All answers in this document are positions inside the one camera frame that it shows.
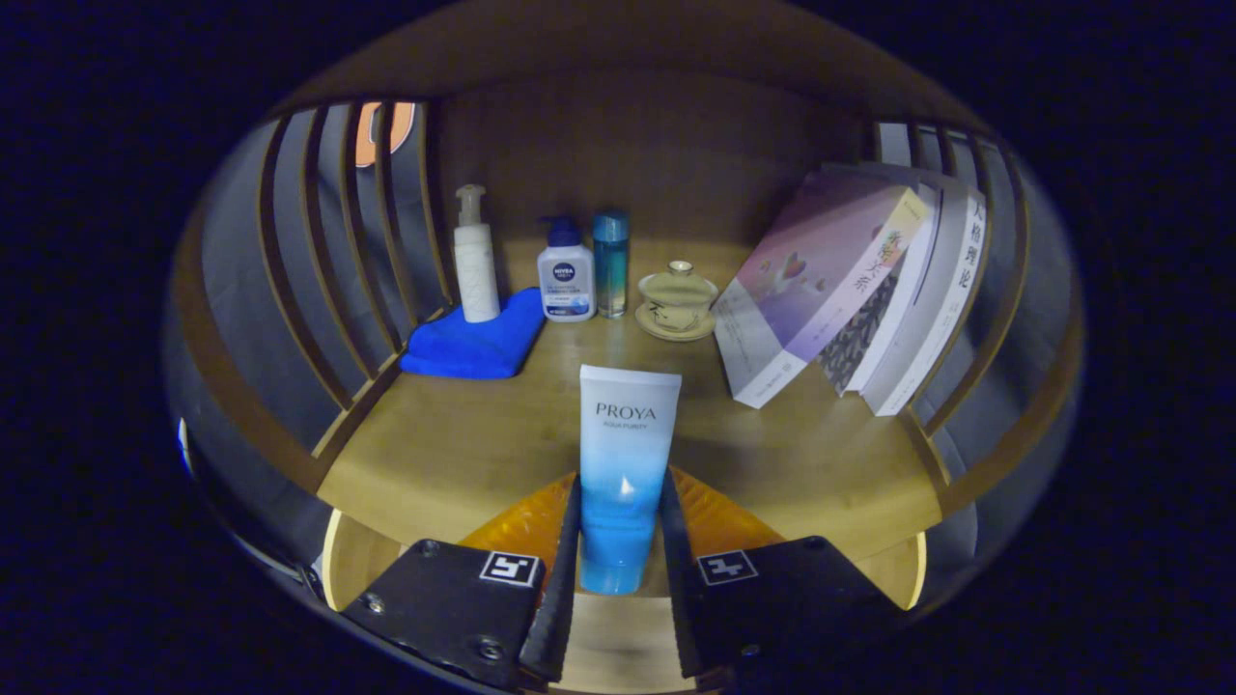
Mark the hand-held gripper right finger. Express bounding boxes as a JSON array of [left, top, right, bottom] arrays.
[[660, 466, 904, 680]]

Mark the white book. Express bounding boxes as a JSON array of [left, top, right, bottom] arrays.
[[859, 183, 988, 418]]

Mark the white blue-capped lotion bottle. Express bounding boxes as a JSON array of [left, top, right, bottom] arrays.
[[537, 215, 597, 322]]

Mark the blue and white tube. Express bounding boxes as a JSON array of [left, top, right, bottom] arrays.
[[577, 364, 683, 596]]

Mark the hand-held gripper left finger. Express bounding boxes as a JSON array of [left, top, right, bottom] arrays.
[[340, 471, 583, 691]]

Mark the brown wooden cabinet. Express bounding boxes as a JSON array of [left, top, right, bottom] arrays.
[[164, 0, 1087, 619]]

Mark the wooden countertop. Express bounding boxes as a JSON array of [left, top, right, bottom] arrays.
[[317, 236, 942, 561]]

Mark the teal cylindrical bottle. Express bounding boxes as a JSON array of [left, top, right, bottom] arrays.
[[592, 209, 631, 320]]

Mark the blue folded cloth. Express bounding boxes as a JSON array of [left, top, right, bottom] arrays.
[[400, 287, 548, 379]]

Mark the beige lidded teacup with saucer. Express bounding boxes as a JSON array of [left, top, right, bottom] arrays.
[[634, 260, 720, 343]]

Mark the purple cover book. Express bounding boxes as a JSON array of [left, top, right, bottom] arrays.
[[713, 172, 930, 409]]

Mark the white pump bottle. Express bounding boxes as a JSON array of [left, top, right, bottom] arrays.
[[453, 184, 502, 323]]

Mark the patterned cover book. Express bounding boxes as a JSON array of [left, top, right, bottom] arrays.
[[816, 179, 942, 397]]

